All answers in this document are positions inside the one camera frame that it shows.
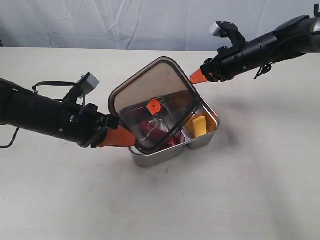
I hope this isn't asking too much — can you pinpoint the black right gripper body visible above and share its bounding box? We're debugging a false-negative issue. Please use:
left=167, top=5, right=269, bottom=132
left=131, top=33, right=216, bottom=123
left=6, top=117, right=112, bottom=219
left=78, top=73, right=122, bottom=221
left=200, top=33, right=278, bottom=82

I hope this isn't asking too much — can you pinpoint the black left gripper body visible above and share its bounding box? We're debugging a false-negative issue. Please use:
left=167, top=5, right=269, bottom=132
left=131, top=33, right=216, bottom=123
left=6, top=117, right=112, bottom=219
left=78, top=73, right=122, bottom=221
left=58, top=103, right=120, bottom=148

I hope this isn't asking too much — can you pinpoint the red toy sausage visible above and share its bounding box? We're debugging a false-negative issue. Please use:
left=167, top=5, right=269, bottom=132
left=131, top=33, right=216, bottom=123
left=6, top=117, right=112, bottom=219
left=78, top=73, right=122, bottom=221
left=139, top=120, right=181, bottom=148

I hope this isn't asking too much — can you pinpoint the yellow toy cheese wedge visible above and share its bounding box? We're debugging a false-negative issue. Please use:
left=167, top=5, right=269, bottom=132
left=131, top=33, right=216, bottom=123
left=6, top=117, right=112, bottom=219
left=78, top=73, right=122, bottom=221
left=191, top=115, right=207, bottom=138

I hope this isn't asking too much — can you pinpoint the grey lunch box lid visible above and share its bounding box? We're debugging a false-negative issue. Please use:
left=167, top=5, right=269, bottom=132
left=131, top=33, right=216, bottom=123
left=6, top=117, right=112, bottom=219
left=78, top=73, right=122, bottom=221
left=108, top=56, right=200, bottom=155

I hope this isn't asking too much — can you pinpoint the steel two-compartment lunch box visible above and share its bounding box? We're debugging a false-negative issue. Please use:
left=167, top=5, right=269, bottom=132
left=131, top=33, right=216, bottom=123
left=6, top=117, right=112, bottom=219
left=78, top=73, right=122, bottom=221
left=128, top=97, right=221, bottom=168

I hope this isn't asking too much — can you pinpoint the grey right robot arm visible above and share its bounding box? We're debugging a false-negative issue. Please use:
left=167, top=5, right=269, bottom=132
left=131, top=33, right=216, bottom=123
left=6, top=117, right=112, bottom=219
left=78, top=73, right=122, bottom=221
left=190, top=15, right=320, bottom=84

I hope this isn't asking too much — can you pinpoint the white backdrop cloth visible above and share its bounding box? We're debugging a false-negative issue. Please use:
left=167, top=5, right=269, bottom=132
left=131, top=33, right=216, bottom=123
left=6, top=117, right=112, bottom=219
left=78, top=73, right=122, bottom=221
left=0, top=0, right=315, bottom=51

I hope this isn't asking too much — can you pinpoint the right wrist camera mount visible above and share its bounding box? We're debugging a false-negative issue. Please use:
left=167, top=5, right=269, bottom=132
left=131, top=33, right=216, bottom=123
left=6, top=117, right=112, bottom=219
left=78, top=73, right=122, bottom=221
left=209, top=21, right=247, bottom=46

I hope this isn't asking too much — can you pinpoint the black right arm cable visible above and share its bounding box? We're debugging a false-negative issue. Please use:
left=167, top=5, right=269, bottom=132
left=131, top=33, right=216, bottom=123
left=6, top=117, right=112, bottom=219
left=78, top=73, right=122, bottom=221
left=253, top=32, right=311, bottom=80

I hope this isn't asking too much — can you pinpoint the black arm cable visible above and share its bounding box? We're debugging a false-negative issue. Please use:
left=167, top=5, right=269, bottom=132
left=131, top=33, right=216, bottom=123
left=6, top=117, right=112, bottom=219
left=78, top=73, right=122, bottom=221
left=253, top=32, right=311, bottom=80
left=0, top=81, right=86, bottom=148

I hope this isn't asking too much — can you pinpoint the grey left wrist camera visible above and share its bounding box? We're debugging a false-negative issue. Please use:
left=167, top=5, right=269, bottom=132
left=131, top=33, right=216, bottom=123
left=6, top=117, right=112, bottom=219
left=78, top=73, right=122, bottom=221
left=77, top=72, right=100, bottom=99

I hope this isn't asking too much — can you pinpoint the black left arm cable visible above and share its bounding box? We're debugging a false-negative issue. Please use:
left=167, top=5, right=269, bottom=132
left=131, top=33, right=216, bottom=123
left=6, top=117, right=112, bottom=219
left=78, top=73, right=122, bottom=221
left=0, top=81, right=86, bottom=148

